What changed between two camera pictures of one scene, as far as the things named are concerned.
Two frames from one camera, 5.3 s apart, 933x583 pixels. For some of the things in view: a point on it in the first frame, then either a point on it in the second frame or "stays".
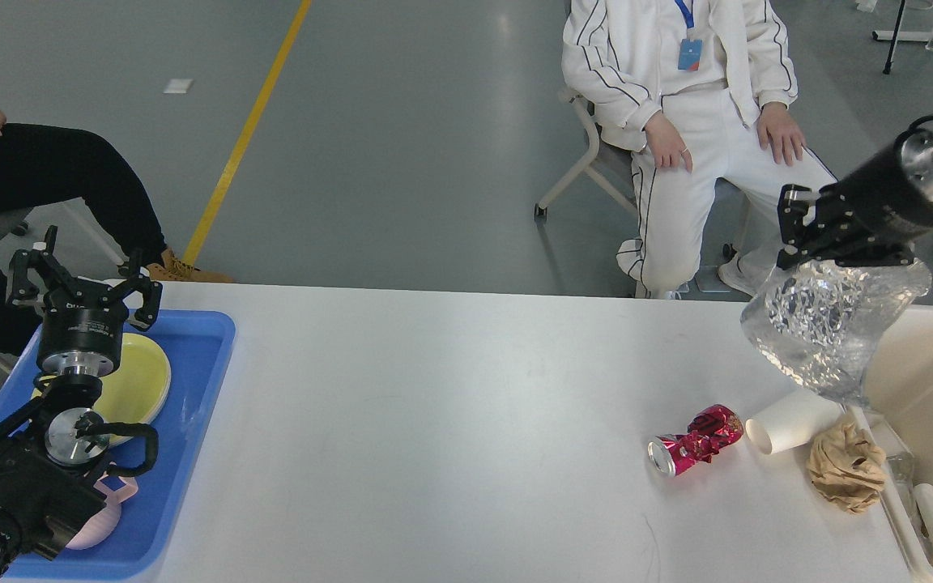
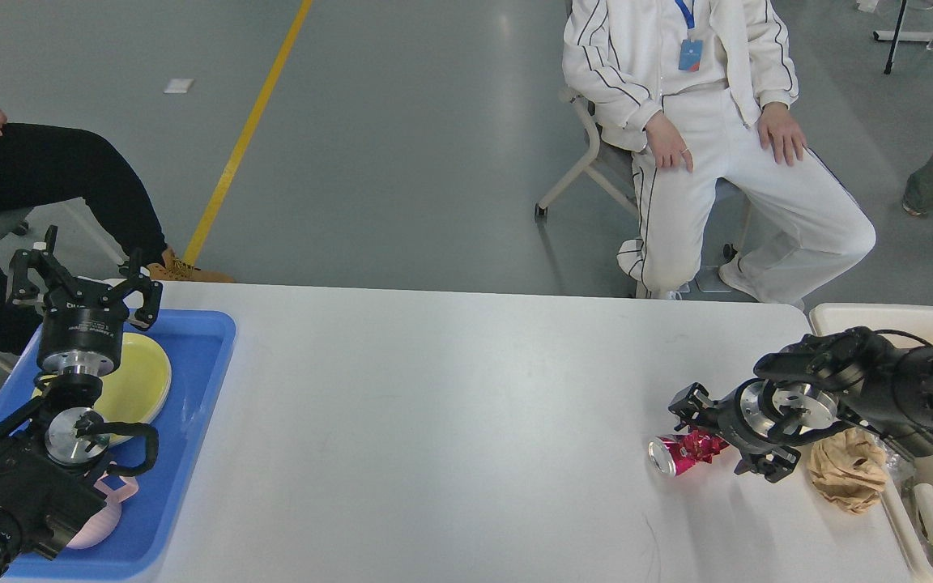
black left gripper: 80,330 stays
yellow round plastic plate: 136,390 stays
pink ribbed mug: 106,522 stays
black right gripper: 907,189 → 760,414
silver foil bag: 819,324 → 899,465
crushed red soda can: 706,433 stays
